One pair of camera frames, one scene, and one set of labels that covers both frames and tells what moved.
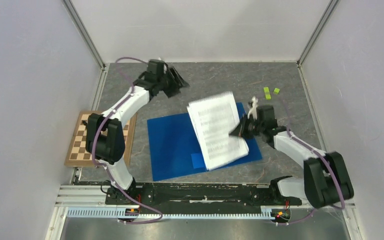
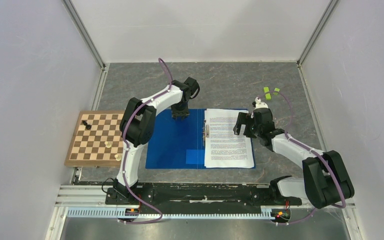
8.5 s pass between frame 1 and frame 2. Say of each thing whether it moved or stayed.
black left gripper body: moved
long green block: stayed
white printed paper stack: moved
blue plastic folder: moved
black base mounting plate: stayed
